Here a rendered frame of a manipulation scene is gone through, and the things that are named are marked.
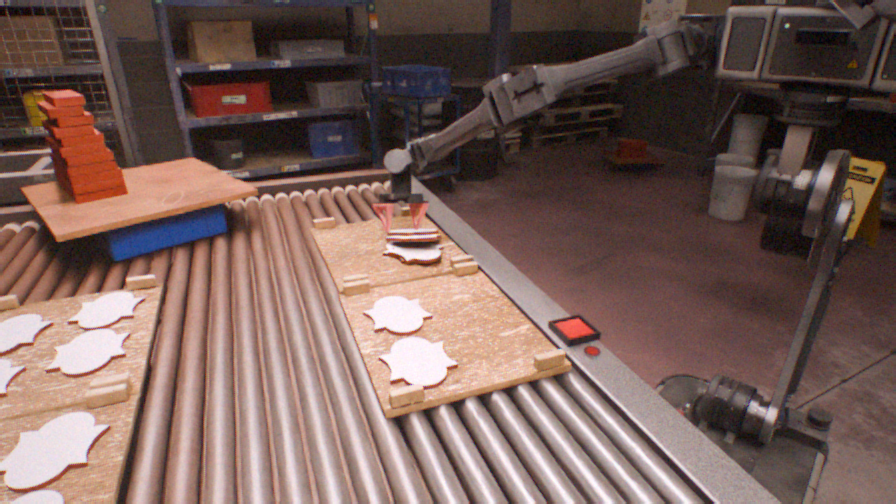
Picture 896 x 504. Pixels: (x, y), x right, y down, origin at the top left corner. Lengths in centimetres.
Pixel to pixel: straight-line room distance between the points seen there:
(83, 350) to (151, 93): 477
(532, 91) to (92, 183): 122
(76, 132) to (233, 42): 367
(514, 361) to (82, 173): 126
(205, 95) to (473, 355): 446
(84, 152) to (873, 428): 292
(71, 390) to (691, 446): 101
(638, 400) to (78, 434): 88
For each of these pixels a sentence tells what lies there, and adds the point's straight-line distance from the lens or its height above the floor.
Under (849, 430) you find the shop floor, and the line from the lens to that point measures 273.
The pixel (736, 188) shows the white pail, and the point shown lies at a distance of 463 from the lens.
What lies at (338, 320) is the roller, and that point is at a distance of 117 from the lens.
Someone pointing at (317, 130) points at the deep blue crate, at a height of 43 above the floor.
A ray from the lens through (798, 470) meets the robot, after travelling 205.
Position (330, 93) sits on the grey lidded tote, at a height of 77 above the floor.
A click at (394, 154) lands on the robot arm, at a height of 119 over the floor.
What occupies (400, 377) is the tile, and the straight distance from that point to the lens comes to 94.
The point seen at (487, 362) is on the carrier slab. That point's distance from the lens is 99.
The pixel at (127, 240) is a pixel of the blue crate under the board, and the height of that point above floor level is 97.
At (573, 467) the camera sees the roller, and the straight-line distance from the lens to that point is 86.
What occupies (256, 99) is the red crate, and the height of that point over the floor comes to 77.
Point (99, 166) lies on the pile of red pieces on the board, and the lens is 174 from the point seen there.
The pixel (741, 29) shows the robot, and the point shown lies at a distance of 142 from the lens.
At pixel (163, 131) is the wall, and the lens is 590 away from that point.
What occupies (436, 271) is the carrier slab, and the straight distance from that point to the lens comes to 130.
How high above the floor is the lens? 152
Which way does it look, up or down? 25 degrees down
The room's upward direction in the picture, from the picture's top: straight up
